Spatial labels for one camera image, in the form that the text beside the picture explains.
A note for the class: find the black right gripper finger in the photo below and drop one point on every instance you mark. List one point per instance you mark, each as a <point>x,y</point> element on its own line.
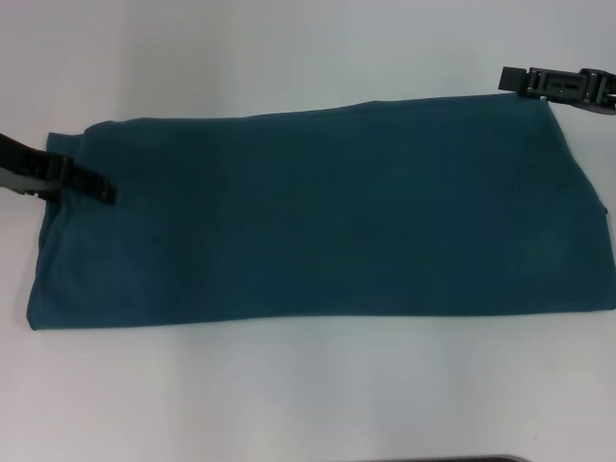
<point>546,83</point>

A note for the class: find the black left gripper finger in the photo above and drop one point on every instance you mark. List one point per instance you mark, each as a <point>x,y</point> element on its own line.
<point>89,180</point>

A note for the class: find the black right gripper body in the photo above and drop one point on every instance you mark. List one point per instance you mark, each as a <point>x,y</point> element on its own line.
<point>606,91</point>

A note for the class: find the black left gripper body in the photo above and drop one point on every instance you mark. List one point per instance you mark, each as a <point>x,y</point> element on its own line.
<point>24,166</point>

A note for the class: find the teal t-shirt with FREE print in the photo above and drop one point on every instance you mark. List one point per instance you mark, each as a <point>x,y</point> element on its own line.
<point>313,216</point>

